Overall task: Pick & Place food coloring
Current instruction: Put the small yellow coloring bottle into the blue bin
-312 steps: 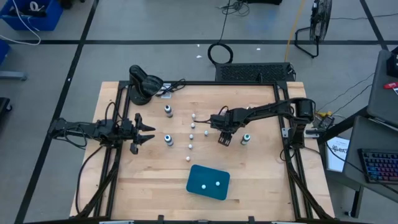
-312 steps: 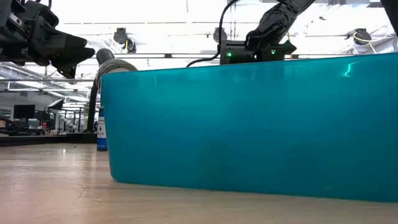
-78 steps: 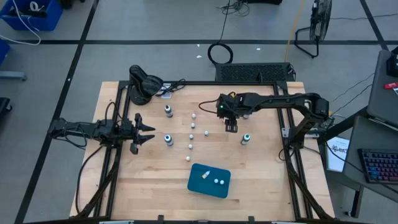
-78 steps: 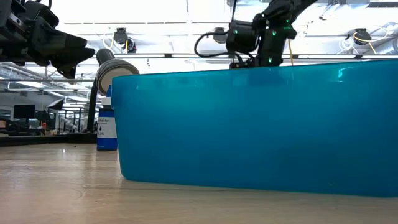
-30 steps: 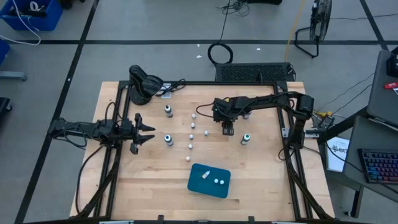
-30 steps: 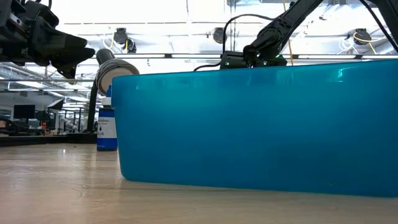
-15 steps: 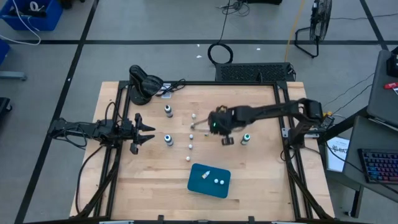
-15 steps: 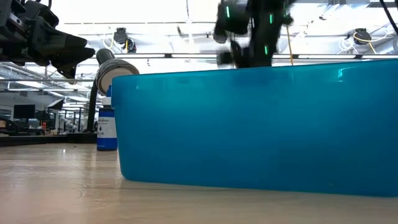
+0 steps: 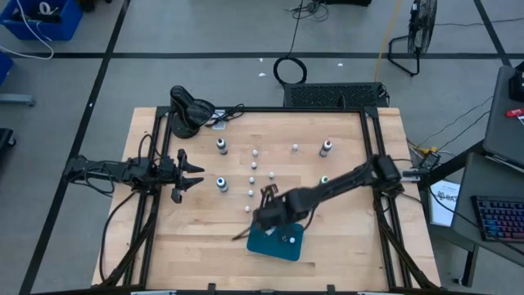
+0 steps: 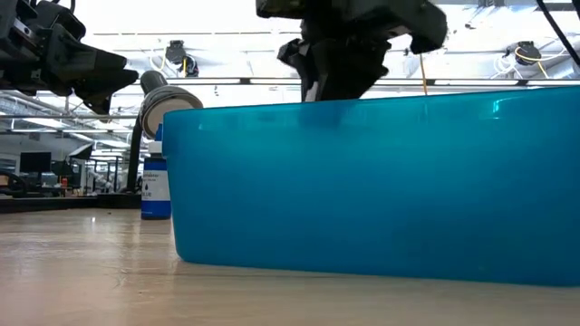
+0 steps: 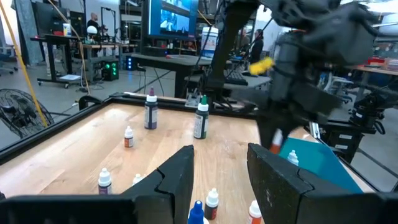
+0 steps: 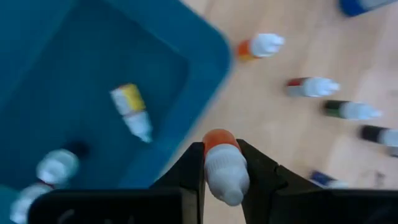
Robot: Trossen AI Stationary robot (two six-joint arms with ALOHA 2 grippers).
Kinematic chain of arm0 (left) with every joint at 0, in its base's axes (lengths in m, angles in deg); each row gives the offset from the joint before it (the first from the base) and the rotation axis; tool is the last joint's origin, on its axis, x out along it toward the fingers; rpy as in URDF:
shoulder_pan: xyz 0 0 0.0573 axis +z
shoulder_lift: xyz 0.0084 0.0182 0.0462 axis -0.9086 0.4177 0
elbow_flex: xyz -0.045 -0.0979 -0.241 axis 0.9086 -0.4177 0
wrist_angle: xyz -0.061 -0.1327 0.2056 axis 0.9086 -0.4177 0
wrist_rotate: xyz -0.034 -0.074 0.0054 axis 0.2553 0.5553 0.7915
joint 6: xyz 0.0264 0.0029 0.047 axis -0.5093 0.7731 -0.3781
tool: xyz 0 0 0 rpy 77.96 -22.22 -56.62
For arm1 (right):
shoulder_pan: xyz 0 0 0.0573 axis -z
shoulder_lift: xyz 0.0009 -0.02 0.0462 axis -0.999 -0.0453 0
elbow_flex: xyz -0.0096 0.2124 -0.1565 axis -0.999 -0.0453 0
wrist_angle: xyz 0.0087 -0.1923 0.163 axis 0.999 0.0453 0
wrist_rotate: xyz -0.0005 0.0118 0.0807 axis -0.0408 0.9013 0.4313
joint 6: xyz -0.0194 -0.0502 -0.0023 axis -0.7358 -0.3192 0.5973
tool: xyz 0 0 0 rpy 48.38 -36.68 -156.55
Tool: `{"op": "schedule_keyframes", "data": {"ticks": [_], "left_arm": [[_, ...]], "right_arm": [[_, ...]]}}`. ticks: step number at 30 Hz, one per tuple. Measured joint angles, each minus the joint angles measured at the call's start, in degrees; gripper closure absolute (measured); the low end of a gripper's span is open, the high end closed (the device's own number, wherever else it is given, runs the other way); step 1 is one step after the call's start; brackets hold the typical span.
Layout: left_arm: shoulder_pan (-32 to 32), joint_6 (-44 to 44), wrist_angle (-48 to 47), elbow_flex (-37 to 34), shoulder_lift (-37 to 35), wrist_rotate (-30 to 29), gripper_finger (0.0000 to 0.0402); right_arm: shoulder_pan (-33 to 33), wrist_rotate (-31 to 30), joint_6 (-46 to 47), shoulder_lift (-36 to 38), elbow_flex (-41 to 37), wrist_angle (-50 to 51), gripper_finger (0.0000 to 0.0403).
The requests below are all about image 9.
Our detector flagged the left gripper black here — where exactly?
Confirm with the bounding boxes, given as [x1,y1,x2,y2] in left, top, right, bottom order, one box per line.
[157,148,205,204]

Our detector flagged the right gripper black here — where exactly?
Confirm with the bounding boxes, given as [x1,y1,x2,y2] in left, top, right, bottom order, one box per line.
[231,183,296,241]

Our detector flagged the teal plastic bin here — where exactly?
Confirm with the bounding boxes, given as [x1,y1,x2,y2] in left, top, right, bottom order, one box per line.
[246,222,305,262]

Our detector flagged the black mesh computer case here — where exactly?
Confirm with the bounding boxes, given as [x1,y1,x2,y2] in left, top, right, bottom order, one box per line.
[282,81,391,109]

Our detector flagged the black power box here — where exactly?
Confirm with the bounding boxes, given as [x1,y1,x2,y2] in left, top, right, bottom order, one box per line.
[417,152,442,170]

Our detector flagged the white printed paper sheet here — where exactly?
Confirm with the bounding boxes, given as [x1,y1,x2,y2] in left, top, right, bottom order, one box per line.
[428,179,462,228]

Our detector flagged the grey metal bar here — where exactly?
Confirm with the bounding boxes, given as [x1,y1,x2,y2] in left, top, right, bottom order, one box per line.
[0,93,36,107]

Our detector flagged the blue plastic crate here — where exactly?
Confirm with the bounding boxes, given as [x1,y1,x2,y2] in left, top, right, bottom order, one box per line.
[0,0,84,42]
[0,52,13,85]

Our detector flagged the backlit computer keyboard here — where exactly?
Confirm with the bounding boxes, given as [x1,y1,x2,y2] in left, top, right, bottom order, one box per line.
[470,194,524,243]

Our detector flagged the black floor fan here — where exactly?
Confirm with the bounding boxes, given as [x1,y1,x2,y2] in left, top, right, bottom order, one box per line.
[387,0,439,78]

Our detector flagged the grey desk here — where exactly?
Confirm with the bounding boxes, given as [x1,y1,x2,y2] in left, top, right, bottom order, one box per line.
[482,61,524,169]
[449,152,524,288]

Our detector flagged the black desk device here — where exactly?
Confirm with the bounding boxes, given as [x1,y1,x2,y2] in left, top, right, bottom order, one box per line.
[508,61,524,103]

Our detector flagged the black camera on round stand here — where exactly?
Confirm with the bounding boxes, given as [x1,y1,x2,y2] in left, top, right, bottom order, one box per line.
[169,84,217,140]

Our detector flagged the black camera cable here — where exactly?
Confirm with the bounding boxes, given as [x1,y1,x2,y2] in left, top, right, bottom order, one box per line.
[203,103,246,129]

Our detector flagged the black aluminium table frame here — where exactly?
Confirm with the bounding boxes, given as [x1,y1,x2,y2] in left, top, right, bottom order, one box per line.
[93,105,441,295]

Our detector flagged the black frame cable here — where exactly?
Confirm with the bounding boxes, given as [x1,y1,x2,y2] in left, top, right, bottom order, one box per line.
[97,191,138,284]

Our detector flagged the coiled black cable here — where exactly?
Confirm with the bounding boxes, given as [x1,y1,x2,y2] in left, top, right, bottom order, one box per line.
[273,56,309,86]

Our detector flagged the white cable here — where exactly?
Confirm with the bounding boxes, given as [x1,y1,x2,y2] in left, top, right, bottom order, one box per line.
[0,0,56,61]

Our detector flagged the tangled black cables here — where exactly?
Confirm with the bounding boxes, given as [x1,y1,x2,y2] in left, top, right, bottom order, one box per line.
[286,0,331,22]

